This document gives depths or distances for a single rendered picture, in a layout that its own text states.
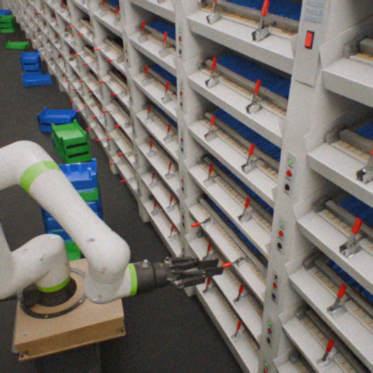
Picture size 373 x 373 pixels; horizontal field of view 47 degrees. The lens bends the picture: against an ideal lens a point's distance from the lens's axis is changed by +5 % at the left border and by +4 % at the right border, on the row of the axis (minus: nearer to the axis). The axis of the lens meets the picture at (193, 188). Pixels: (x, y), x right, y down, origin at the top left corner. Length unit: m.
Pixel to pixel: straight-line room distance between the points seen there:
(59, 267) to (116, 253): 0.54
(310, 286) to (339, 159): 0.39
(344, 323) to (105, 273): 0.61
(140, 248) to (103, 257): 1.39
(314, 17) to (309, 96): 0.16
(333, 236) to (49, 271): 0.99
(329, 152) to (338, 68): 0.19
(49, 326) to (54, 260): 0.23
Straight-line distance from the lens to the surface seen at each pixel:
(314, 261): 1.25
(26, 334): 1.67
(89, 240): 1.15
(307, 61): 1.00
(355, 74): 0.93
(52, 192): 1.25
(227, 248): 1.62
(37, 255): 1.59
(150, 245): 2.51
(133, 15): 2.23
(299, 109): 1.04
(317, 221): 1.12
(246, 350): 1.80
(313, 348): 1.35
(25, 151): 1.35
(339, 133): 1.04
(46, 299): 1.73
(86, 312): 1.67
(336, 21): 0.96
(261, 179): 1.28
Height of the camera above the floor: 1.57
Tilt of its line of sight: 31 degrees down
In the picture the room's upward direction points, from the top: straight up
